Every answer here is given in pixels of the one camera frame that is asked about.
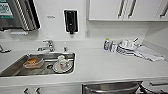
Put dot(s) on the stainless steel dishwasher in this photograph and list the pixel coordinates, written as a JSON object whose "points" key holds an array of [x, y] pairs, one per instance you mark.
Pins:
{"points": [[111, 88]]}

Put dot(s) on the white drawer stack beside dishwasher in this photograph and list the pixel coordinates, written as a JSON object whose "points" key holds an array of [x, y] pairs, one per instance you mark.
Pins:
{"points": [[160, 87]]}

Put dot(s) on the white dish cloth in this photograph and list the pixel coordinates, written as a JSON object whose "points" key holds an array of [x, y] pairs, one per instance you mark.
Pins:
{"points": [[150, 53]]}

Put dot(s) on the small bottle with blue label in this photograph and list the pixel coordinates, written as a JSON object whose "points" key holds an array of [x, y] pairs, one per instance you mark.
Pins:
{"points": [[106, 44]]}

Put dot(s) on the white mug on plate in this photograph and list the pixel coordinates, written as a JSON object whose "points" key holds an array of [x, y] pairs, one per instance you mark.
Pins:
{"points": [[62, 64]]}

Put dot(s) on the black soap dispenser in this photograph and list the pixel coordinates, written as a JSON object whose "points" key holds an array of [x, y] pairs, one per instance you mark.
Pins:
{"points": [[70, 20]]}

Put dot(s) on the chrome sink faucet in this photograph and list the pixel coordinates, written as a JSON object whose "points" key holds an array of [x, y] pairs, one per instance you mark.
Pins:
{"points": [[48, 46]]}

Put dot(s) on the stainless steel sink basin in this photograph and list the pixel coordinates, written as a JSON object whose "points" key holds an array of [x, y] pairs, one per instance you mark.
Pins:
{"points": [[36, 65]]}

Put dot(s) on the clear container with orange food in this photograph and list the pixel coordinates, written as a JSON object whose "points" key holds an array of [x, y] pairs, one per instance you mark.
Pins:
{"points": [[33, 62]]}

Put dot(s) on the steel paper towel dispenser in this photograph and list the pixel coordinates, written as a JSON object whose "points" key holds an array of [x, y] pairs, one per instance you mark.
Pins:
{"points": [[18, 14]]}

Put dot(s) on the white wall outlet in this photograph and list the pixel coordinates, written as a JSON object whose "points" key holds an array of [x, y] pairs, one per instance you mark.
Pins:
{"points": [[87, 33]]}

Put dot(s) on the white wide wall cabinet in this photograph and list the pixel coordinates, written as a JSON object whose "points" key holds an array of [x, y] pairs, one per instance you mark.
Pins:
{"points": [[126, 9]]}

